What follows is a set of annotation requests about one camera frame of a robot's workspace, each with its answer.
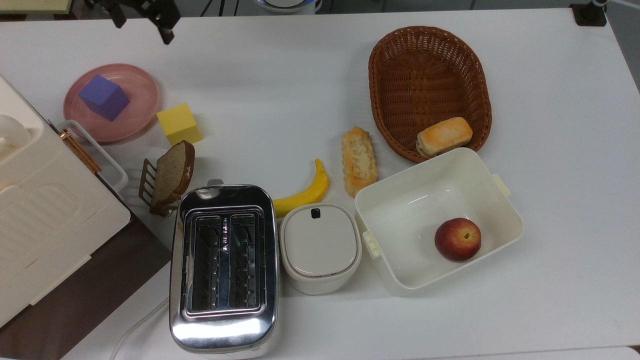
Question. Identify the brown toast rack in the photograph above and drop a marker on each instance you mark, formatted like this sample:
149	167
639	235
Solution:
146	182

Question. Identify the white lidded small bin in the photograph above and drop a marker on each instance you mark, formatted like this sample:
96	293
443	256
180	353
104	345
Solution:
320	247

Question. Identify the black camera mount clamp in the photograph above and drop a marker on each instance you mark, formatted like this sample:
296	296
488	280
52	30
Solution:
589	14

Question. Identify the purple cube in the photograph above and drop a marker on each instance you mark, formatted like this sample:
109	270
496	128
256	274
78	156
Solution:
102	97

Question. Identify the cream toy cabinet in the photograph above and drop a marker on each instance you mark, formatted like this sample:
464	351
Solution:
45	215

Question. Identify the dark brown base box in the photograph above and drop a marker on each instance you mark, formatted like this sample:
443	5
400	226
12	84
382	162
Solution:
100	285

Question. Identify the brown bread slice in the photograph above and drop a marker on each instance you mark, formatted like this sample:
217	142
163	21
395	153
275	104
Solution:
172	175

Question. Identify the pink plate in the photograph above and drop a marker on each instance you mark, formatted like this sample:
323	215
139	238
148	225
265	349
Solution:
135	107

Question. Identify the yellow banana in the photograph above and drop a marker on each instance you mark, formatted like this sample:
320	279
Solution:
310	190

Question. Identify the brown wicker basket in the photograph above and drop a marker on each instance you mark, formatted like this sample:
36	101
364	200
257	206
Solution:
425	80

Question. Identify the chrome cream toaster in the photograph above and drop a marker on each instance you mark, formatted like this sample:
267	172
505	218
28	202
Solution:
225	270

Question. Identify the white plastic container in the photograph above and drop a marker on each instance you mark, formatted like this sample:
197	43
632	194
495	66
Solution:
430	200

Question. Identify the yellow cube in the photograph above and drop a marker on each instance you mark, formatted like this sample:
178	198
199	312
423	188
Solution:
178	125

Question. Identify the long crusty pastry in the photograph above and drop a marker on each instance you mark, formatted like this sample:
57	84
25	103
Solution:
358	161

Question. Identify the red apple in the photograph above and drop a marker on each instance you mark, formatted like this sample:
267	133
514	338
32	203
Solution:
457	239

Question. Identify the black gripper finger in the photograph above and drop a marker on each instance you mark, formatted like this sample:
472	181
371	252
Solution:
167	35
119	17

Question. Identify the golden bread roll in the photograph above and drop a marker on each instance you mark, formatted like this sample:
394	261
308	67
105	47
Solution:
444	136

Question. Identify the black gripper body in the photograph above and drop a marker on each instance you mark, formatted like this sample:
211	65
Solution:
155	10

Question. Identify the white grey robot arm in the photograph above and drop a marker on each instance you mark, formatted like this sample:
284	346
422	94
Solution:
287	4

